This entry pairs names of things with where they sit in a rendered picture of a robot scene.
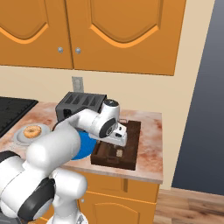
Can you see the dark grey toaster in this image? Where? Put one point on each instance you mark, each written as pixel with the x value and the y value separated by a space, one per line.
pixel 78 101

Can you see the glazed orange donut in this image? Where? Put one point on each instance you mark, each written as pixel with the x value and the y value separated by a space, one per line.
pixel 32 131

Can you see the blue plate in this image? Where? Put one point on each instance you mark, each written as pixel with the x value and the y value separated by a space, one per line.
pixel 85 145

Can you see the grey plate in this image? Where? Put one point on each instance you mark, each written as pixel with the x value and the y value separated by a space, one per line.
pixel 21 137

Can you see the dark brown wooden tray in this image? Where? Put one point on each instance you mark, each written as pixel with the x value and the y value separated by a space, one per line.
pixel 128 145

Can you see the orange base cupboard door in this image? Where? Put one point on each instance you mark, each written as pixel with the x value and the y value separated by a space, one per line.
pixel 115 208

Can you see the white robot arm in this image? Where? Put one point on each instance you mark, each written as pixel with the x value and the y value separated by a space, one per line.
pixel 55 145

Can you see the grey wall socket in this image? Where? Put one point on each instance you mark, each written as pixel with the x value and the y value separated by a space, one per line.
pixel 77 84

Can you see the silver base cupboard knob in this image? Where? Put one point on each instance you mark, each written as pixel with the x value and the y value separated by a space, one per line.
pixel 82 200

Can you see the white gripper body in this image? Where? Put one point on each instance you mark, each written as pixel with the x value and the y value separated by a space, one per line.
pixel 111 139

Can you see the black hob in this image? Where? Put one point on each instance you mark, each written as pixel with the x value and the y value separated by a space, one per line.
pixel 11 112

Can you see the orange drawer front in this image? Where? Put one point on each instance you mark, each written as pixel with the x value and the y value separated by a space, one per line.
pixel 102 182

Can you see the orange wall cupboard door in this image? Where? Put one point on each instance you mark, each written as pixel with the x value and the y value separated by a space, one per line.
pixel 32 32
pixel 125 35

